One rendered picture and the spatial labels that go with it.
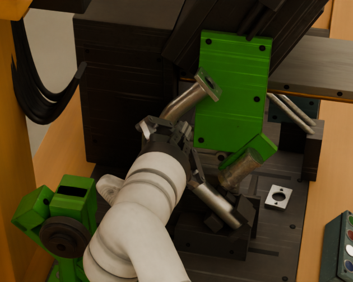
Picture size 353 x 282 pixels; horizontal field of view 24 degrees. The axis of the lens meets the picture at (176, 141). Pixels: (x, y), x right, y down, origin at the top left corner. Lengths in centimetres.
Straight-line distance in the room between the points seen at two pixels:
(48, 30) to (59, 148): 201
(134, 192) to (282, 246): 56
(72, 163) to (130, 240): 81
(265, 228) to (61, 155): 45
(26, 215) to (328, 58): 64
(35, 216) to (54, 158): 48
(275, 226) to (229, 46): 37
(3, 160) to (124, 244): 45
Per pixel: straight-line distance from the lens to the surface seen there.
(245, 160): 136
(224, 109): 136
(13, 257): 140
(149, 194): 96
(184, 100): 133
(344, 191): 160
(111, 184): 107
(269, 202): 154
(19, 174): 136
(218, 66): 134
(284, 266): 145
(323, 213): 155
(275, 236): 150
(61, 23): 373
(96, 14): 143
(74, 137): 173
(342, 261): 140
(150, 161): 102
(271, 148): 138
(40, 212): 121
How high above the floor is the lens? 200
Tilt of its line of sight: 41 degrees down
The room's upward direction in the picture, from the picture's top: straight up
